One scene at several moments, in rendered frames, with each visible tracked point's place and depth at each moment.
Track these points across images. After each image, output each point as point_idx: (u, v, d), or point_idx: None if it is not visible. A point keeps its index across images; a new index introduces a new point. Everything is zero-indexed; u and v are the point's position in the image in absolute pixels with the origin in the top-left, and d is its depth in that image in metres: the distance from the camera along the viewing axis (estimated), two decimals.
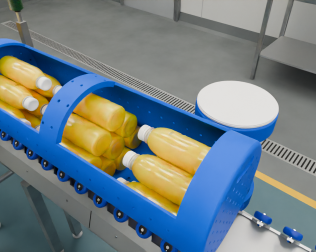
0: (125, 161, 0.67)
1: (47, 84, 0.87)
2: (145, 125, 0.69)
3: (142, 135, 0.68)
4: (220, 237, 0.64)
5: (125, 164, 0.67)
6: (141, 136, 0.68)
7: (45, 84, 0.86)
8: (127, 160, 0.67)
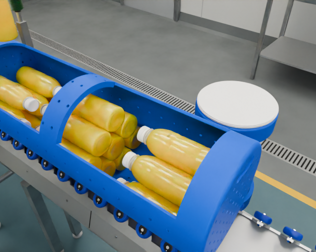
0: (125, 162, 0.67)
1: None
2: (144, 126, 0.69)
3: (141, 137, 0.68)
4: (220, 237, 0.64)
5: (124, 164, 0.68)
6: (140, 138, 0.69)
7: None
8: (127, 161, 0.67)
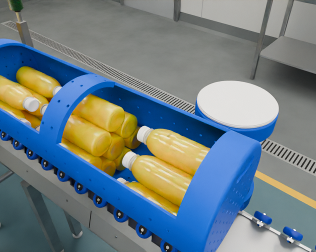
0: (125, 162, 0.67)
1: None
2: (144, 126, 0.69)
3: (141, 137, 0.68)
4: (220, 237, 0.64)
5: (124, 164, 0.68)
6: (140, 138, 0.69)
7: None
8: (127, 161, 0.67)
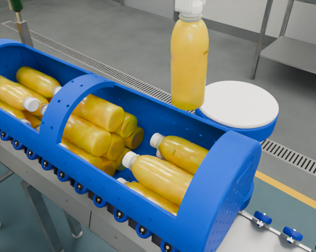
0: (125, 162, 0.67)
1: None
2: (202, 6, 0.49)
3: (188, 13, 0.49)
4: (220, 237, 0.64)
5: (124, 164, 0.68)
6: None
7: None
8: (127, 161, 0.67)
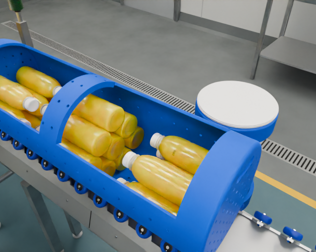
0: (125, 162, 0.67)
1: None
2: None
3: None
4: (220, 237, 0.64)
5: (124, 164, 0.68)
6: None
7: None
8: (127, 161, 0.67)
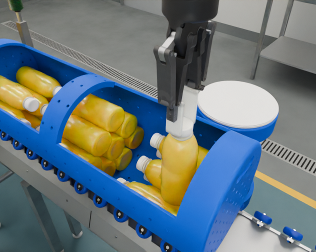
0: None
1: None
2: None
3: None
4: (220, 237, 0.64)
5: None
6: None
7: None
8: (182, 135, 0.51)
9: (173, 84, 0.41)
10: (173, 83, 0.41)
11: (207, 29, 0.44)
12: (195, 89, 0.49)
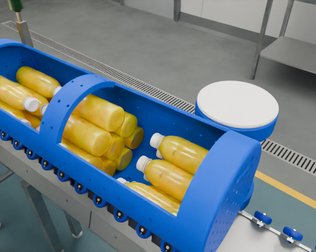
0: None
1: None
2: None
3: None
4: (220, 237, 0.64)
5: None
6: None
7: None
8: None
9: None
10: None
11: None
12: None
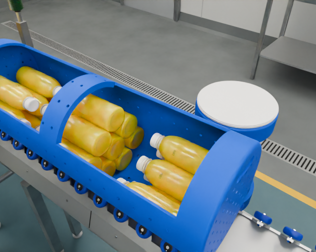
0: None
1: None
2: None
3: None
4: (220, 237, 0.64)
5: None
6: None
7: None
8: None
9: None
10: None
11: None
12: None
